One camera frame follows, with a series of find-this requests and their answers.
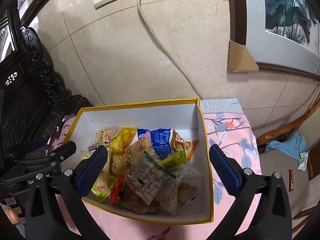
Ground orange chips snack bag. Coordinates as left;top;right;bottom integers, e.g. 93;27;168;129
111;126;138;155

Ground pink biscuit snack bag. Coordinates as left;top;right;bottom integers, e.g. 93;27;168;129
177;183;197;208

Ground yellow green snack bar packet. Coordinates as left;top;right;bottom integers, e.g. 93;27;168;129
158;150;187;171

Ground person left hand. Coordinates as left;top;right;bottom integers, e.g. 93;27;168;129
4;209;20;225

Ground wooden armchair grey cushion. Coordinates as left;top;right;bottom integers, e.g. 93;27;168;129
257;98;319;237

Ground dark red candy wrapper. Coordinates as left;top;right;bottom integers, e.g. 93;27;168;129
289;170;294;192

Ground dark carved wooden cabinet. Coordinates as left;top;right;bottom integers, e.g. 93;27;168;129
1;27;91;159

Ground pale green small packet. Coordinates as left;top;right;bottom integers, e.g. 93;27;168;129
298;152;309;171

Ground brown bread snack packet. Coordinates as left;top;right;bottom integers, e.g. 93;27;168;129
110;138;152;176

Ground blue cloth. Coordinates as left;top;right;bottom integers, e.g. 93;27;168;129
265;133;310;160

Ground pink floral tablecloth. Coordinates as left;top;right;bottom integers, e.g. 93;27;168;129
50;99;261;239

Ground clear egg ball snack bag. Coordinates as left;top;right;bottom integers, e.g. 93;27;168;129
126;151;186;215

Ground yellow cardboard shoe box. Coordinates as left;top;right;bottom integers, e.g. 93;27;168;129
62;99;213;225

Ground blue snack packet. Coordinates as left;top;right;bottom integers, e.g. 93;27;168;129
137;128;171;160

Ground orange small snack packet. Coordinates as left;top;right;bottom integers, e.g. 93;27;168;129
170;129;199;161

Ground framed lotus ink painting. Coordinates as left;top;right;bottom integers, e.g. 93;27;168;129
229;0;319;80

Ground cardboard frame corner protector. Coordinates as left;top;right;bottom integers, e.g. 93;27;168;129
228;40;259;73

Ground grey power cable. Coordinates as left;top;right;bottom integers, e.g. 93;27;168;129
128;0;205;100

